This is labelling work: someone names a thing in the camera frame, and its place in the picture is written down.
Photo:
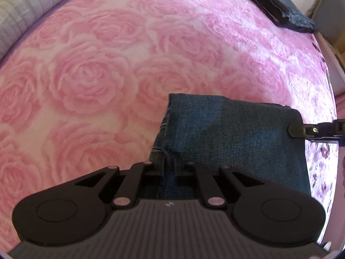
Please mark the grey ribbed quilt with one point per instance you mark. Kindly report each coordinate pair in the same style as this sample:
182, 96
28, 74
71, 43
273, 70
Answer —
21, 2

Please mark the purple floral bed sheet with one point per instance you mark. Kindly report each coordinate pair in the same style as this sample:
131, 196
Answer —
323, 153

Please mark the blue denim jeans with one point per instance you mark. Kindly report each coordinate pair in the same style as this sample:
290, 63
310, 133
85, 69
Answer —
229, 140

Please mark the pink rose blanket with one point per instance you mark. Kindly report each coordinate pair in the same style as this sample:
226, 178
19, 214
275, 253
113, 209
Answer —
80, 72

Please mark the dark blue folded jeans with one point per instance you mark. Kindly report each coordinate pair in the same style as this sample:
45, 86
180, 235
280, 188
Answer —
291, 13

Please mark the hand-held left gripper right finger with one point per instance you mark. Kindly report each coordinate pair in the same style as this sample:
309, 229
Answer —
182, 171

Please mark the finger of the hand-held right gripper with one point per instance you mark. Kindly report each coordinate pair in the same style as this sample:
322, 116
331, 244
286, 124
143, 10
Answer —
296, 130

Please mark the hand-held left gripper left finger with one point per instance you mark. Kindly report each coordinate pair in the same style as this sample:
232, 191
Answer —
155, 169

